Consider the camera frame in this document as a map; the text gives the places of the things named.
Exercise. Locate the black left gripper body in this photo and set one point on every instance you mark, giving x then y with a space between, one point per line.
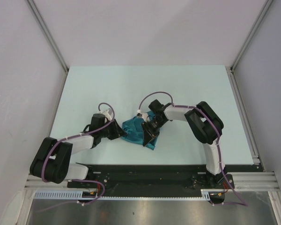
110 131

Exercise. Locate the left aluminium corner post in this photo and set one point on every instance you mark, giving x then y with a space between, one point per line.
47 34

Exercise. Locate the teal satin napkin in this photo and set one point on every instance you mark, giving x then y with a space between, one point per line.
134 129

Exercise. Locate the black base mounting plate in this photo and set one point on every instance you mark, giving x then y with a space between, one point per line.
151 181

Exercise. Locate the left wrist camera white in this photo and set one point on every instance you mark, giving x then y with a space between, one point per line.
108 114

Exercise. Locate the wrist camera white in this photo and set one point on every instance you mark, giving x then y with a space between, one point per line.
108 114
142 115

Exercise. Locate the right aluminium side rail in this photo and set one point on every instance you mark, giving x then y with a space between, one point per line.
244 117

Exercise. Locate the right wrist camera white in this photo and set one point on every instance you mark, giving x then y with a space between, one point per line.
142 115

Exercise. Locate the right aluminium corner post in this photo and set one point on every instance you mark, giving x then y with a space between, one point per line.
253 31

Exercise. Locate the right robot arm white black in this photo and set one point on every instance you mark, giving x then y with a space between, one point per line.
203 121

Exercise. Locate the aluminium corner post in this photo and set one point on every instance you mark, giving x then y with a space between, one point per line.
47 34
253 31

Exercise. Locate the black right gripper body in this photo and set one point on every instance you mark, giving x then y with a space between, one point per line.
152 128

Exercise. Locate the white slotted cable duct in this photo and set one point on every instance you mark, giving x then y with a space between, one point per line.
83 195

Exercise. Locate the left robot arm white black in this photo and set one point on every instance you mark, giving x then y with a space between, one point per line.
52 160

